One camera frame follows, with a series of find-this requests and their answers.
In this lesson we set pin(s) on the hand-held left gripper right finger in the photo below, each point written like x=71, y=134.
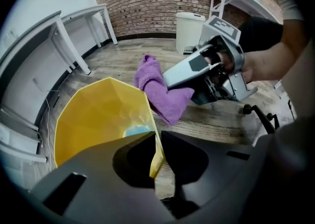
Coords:
x=197, y=164

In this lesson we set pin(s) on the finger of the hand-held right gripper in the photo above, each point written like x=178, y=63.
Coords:
x=182, y=70
x=204, y=96

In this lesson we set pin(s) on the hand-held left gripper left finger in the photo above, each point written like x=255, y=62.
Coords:
x=98, y=188

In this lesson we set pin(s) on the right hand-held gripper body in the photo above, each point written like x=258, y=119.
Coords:
x=236, y=82

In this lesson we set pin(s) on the purple cloth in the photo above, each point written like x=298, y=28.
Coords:
x=160, y=95

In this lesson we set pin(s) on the yellow plastic bucket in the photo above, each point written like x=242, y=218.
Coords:
x=93, y=114

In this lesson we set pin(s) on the person's right forearm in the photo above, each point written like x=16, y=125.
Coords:
x=270, y=63

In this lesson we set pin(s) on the person's right hand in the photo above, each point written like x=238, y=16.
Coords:
x=221, y=60

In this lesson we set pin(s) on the cream pedal bin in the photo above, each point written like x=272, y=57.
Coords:
x=188, y=33

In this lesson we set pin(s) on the black chair base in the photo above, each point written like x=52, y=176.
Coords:
x=263, y=117

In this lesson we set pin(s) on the person's right leg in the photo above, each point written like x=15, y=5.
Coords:
x=261, y=33

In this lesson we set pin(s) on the blue crumpled wad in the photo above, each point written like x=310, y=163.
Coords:
x=134, y=132

